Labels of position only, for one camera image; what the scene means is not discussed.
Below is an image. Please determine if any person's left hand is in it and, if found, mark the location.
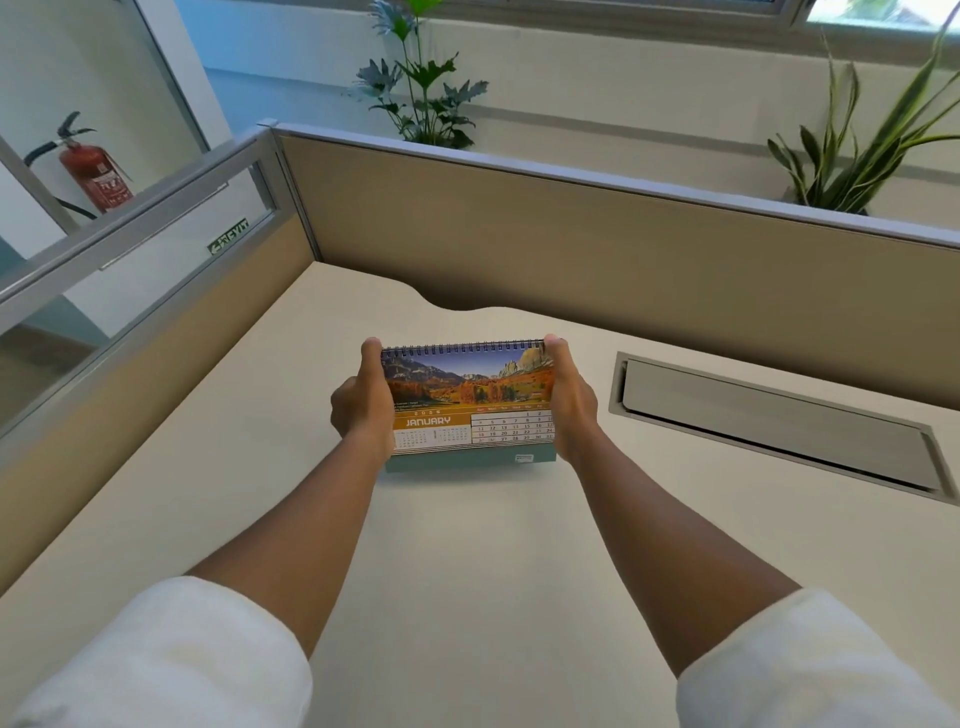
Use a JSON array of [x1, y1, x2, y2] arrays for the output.
[[330, 337, 396, 460]]

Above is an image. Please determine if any person's right hand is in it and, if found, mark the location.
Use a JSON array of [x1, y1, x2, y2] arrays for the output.
[[542, 333, 600, 465]]

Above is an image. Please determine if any spiral desk calendar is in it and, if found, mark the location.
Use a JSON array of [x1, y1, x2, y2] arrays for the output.
[[380, 340, 558, 475]]

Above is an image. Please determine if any person's left forearm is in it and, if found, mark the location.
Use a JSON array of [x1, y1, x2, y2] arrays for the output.
[[186, 433, 393, 663]]

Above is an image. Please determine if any person's right forearm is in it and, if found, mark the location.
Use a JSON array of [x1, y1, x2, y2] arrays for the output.
[[558, 438, 804, 678]]

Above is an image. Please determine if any beige cubicle partition panel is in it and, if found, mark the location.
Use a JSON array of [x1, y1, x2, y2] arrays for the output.
[[258, 118, 960, 414]]

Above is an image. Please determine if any green exit sign sticker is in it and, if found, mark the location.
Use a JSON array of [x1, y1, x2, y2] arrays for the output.
[[208, 218, 250, 257]]

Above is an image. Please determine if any glass-topped cubicle side partition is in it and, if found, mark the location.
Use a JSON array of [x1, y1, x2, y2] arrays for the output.
[[0, 123, 324, 594]]

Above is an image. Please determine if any broad-leaf green potted plant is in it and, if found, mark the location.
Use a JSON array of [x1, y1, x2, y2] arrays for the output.
[[351, 0, 490, 150]]

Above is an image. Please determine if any red fire extinguisher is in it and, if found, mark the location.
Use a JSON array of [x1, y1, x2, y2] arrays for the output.
[[24, 111, 136, 220]]

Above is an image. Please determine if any white left sleeve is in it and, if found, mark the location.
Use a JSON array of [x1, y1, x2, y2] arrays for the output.
[[7, 576, 315, 728]]

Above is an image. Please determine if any white sleeve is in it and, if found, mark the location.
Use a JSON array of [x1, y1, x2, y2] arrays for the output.
[[7, 576, 315, 728], [675, 587, 960, 728]]

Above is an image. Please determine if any long-leaf green potted plant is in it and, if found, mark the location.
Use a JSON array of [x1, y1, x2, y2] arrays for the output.
[[766, 7, 960, 217]]

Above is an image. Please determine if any white right sleeve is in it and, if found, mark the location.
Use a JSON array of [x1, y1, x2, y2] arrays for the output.
[[675, 587, 960, 728]]

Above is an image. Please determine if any grey desk cable cover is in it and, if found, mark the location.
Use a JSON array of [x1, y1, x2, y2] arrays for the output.
[[607, 351, 957, 502]]

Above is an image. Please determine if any grey window frame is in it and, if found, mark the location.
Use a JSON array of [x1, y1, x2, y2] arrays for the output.
[[427, 0, 960, 50]]

